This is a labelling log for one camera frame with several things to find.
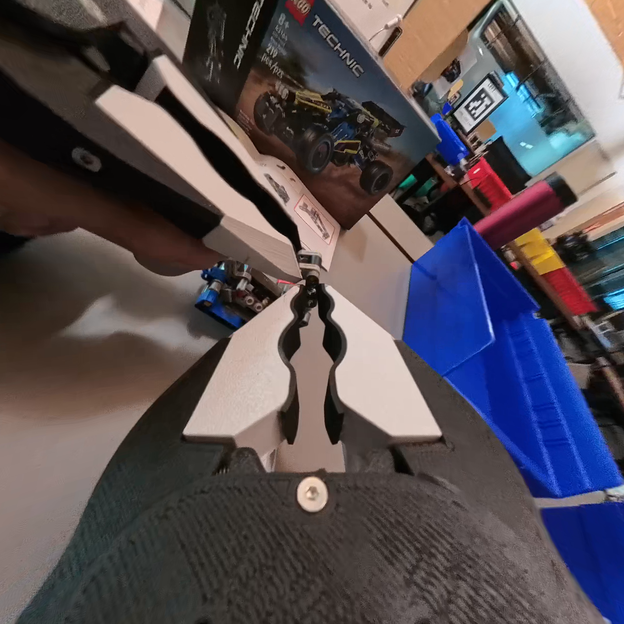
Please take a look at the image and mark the blue toy brick model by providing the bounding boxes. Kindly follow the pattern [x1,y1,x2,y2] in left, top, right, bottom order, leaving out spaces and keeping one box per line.
[194,261,293,330]

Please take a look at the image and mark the maroon cylindrical bottle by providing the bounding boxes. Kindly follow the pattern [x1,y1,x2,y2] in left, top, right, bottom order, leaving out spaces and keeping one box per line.
[473,175,579,250]

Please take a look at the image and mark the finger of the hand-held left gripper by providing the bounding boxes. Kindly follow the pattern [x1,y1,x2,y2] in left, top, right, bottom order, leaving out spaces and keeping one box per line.
[136,55,262,163]
[95,85,304,282]

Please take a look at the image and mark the cardboard box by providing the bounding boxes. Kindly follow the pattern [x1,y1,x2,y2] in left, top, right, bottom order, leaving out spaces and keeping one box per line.
[384,0,494,89]

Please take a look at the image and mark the toy brick set box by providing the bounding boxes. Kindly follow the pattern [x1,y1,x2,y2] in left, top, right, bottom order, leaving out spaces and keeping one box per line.
[182,0,442,230]

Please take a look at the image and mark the large blue plastic bin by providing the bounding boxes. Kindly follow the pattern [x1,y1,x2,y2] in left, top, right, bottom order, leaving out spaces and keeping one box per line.
[534,487,624,624]
[402,217,624,499]

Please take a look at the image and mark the instruction sheet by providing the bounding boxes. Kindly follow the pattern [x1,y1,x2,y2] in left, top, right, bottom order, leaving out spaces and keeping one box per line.
[219,110,342,272]

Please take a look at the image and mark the person's left hand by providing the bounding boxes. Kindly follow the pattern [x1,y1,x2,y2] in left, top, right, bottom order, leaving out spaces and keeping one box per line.
[0,141,226,277]

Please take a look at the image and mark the small yellow storage bin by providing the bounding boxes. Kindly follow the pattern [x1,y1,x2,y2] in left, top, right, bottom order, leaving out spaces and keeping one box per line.
[514,228,567,275]

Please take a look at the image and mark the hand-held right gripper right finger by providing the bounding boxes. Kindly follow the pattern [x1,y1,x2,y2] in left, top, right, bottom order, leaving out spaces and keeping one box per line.
[316,285,443,447]

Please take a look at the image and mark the monitor with printed tag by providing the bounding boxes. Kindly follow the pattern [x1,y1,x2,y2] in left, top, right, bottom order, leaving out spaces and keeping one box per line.
[450,72,509,136]

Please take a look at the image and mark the small blue storage bin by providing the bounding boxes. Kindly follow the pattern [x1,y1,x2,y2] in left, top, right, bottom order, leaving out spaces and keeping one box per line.
[431,113,470,167]

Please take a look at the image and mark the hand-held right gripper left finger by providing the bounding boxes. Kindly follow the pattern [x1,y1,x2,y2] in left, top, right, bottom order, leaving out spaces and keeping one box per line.
[183,287,306,473]

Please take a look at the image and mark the small red storage bin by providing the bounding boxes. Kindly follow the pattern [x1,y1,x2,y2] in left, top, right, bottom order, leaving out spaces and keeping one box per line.
[467,157,514,211]
[540,266,599,317]

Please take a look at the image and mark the black toy brick pin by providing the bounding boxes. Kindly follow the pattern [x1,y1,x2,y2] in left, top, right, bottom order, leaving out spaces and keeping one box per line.
[301,271,321,326]

